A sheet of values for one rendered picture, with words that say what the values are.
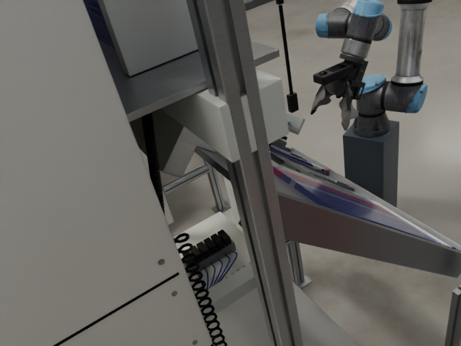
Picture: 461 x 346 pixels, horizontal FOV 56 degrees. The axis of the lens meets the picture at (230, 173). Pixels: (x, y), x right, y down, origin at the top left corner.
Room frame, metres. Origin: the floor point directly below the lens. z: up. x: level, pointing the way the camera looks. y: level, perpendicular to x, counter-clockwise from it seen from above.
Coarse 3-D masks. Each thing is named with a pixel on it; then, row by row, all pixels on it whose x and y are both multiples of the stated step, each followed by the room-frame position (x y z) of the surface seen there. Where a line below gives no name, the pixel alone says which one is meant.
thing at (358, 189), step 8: (296, 152) 1.24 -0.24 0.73; (312, 160) 1.17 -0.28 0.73; (328, 168) 1.10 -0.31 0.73; (336, 176) 1.06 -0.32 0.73; (352, 184) 1.00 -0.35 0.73; (360, 192) 0.96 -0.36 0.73; (368, 192) 0.94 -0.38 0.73; (376, 200) 0.91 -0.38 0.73; (384, 200) 0.90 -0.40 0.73; (392, 208) 0.86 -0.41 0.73; (408, 216) 0.82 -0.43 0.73; (416, 224) 0.78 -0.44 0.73; (424, 224) 0.77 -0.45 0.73; (432, 232) 0.74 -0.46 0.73; (448, 240) 0.71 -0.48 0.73; (456, 248) 0.68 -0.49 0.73
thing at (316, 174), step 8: (272, 152) 1.10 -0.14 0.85; (288, 152) 1.24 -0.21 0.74; (288, 160) 1.03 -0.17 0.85; (304, 160) 1.18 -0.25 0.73; (296, 168) 0.99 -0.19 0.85; (304, 168) 0.99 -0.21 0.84; (312, 168) 1.09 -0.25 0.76; (312, 176) 0.93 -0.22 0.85; (320, 176) 0.96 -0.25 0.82; (328, 176) 1.06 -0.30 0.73; (336, 184) 0.96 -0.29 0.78; (344, 184) 1.00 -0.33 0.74; (352, 192) 0.94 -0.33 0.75
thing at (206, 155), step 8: (200, 152) 0.60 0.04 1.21; (208, 152) 0.61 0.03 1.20; (216, 152) 0.64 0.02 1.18; (208, 160) 0.58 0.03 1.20; (216, 160) 0.57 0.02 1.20; (224, 160) 0.60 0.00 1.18; (216, 168) 0.55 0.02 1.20; (224, 168) 0.54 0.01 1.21; (224, 176) 0.53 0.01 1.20; (280, 184) 0.60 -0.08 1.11; (288, 184) 0.64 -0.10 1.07; (288, 192) 0.56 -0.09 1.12; (296, 192) 0.59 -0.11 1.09
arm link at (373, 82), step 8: (368, 80) 1.55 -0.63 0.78; (376, 80) 1.53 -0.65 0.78; (384, 80) 1.51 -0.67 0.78; (368, 88) 1.50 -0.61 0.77; (376, 88) 1.49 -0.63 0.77; (384, 88) 1.49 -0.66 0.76; (368, 96) 1.50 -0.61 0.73; (376, 96) 1.49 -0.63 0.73; (384, 96) 1.47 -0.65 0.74; (360, 104) 1.53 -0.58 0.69; (368, 104) 1.50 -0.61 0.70; (376, 104) 1.48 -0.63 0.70; (360, 112) 1.53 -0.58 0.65; (368, 112) 1.50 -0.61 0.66; (376, 112) 1.50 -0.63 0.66
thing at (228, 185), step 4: (224, 180) 1.44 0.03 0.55; (228, 184) 1.42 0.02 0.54; (228, 188) 1.42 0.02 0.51; (232, 188) 1.40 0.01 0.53; (228, 192) 1.43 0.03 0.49; (232, 192) 1.41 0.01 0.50; (228, 196) 1.44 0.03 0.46; (232, 196) 1.42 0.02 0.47; (232, 200) 1.42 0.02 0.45; (232, 204) 1.43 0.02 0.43; (236, 204) 1.40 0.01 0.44; (232, 208) 1.44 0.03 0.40; (236, 208) 1.41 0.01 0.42; (236, 212) 1.41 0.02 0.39; (236, 216) 1.42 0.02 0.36; (236, 220) 1.43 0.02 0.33; (236, 224) 1.44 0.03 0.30; (240, 228) 1.41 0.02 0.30
